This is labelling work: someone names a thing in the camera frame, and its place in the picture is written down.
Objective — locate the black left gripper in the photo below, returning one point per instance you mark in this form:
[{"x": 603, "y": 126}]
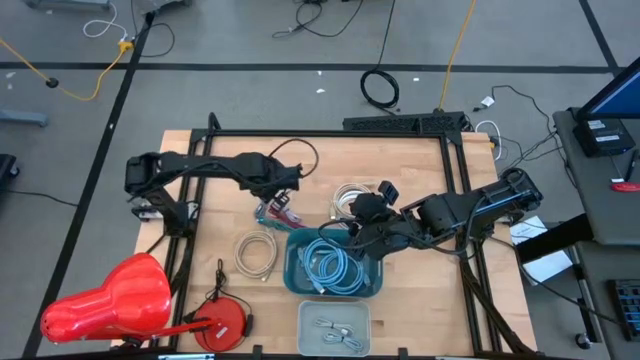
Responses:
[{"x": 282, "y": 177}]

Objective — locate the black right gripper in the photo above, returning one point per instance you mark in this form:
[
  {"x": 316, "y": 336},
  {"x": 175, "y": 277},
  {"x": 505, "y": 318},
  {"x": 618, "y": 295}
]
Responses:
[{"x": 372, "y": 220}]

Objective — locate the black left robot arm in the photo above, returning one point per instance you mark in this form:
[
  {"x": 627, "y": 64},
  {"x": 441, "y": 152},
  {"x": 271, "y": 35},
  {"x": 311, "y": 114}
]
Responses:
[{"x": 200, "y": 167}]

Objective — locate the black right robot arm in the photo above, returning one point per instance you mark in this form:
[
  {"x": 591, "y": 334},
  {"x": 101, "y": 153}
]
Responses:
[{"x": 475, "y": 205}]

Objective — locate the teal plastic bin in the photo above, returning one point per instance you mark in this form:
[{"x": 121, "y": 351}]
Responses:
[{"x": 300, "y": 280}]

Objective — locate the grey plastic tray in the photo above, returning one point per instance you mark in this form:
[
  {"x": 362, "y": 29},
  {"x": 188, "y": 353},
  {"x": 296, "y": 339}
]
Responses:
[{"x": 310, "y": 340}]

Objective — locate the black perforated box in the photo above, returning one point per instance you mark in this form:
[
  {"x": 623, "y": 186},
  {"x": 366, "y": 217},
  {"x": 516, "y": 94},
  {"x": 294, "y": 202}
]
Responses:
[{"x": 400, "y": 123}]

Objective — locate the white paper sheet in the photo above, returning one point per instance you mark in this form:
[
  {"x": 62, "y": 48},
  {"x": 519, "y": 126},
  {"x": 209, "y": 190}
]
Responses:
[{"x": 547, "y": 262}]

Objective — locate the white power adapter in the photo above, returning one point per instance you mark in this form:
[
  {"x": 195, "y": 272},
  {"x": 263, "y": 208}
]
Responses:
[{"x": 487, "y": 101}]

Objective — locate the red desk lamp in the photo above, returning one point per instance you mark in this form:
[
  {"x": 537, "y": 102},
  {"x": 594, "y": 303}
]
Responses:
[{"x": 115, "y": 300}]

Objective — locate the grey side desk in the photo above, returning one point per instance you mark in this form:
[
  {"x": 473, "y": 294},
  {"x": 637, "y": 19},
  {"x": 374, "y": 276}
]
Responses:
[{"x": 600, "y": 200}]

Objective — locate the small black computer box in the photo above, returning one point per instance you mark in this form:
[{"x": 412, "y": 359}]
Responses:
[{"x": 602, "y": 136}]

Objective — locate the red oval object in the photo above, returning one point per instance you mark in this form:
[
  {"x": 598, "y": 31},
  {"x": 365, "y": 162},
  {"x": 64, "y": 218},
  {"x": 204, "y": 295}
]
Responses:
[{"x": 626, "y": 187}]

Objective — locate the black keyboard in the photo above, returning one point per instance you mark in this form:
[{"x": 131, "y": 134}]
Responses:
[{"x": 627, "y": 310}]

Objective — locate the grey chair base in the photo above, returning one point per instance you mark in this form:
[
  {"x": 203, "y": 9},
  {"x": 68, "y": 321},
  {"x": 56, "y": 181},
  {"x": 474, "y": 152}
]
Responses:
[{"x": 22, "y": 118}]

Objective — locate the black pen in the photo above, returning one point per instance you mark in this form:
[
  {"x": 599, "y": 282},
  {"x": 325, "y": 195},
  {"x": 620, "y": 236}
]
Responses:
[{"x": 632, "y": 165}]

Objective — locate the blue-screen monitor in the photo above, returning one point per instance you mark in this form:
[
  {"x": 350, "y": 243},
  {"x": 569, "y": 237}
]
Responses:
[{"x": 617, "y": 97}]

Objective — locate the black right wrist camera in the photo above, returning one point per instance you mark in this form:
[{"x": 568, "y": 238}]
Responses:
[{"x": 389, "y": 192}]

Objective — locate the black aluminium table frame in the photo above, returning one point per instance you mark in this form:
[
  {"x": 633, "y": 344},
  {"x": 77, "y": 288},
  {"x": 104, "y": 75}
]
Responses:
[{"x": 450, "y": 150}]

